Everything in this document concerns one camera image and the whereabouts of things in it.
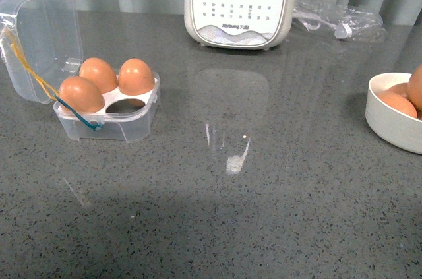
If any blue rubber band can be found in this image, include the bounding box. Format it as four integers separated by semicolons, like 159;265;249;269
55;96;103;131

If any yellow rubber band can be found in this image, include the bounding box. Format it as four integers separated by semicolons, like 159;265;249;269
4;28;59;100

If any white round bowl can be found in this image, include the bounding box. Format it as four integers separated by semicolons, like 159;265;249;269
365;73;421;154

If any clear plastic bag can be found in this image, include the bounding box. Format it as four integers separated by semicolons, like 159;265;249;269
293;0;387;43

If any white power cable plug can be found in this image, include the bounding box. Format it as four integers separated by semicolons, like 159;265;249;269
334;23;353;40

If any brown egg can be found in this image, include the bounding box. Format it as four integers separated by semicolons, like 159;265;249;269
407;65;422;110
378;91;417;119
59;76;105;113
79;57;118;94
387;82;408;99
118;58;155;96

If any white Joyoung soymilk maker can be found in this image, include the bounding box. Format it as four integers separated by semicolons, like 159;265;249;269
184;0;295;50

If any clear plastic egg box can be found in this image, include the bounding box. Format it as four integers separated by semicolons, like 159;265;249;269
1;0;160;142

